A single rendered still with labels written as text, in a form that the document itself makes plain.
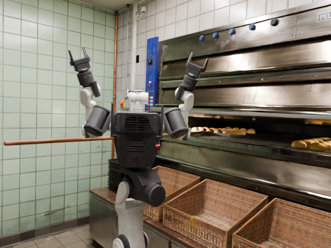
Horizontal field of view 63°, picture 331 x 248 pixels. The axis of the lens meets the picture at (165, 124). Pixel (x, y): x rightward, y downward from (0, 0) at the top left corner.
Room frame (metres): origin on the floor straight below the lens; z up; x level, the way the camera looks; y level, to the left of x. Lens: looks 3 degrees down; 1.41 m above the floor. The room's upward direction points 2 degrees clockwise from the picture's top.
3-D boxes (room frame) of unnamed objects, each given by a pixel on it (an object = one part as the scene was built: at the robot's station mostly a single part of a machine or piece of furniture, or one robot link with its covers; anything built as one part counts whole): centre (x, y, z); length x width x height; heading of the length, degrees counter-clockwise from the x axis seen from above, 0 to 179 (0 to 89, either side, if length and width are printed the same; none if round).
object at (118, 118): (1.49, 0.16, 1.26); 0.34 x 0.30 x 0.36; 96
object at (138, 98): (1.55, 0.16, 1.46); 0.10 x 0.07 x 0.09; 96
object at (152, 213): (2.33, 0.04, 0.72); 0.56 x 0.49 x 0.28; 43
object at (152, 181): (1.48, 0.12, 1.00); 0.28 x 0.13 x 0.18; 41
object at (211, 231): (1.86, -0.36, 0.72); 0.56 x 0.49 x 0.28; 42
